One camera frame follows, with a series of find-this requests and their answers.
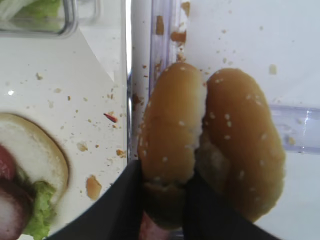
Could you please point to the tomato slice in burger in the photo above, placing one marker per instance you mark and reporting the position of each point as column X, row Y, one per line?
column 7, row 164

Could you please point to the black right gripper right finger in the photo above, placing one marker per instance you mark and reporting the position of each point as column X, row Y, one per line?
column 206, row 216

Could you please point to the bottom bun on tray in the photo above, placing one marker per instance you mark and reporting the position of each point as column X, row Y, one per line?
column 35, row 153

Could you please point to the lettuce leaf in burger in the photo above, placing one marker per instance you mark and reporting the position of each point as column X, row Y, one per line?
column 41, row 193

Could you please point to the green lettuce in container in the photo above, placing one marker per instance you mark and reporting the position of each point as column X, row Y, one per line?
column 11, row 10

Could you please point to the meat patty in burger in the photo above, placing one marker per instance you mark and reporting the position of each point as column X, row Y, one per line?
column 15, row 210

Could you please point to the sesame bun on right rack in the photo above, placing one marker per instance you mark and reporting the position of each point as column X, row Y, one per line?
column 241, row 154

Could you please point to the white metal tray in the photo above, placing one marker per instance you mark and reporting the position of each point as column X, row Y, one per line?
column 75, row 89

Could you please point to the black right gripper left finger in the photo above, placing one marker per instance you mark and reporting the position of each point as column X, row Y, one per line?
column 116, row 215

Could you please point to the sesame bun top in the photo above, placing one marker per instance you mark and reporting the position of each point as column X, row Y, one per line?
column 170, row 134

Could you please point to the clear plastic salad container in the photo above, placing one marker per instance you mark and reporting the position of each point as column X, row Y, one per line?
column 75, row 12

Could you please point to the sesame bun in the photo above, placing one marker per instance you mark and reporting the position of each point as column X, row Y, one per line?
column 241, row 154
column 170, row 134

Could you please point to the clear acrylic rack right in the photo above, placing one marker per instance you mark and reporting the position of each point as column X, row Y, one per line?
column 277, row 42

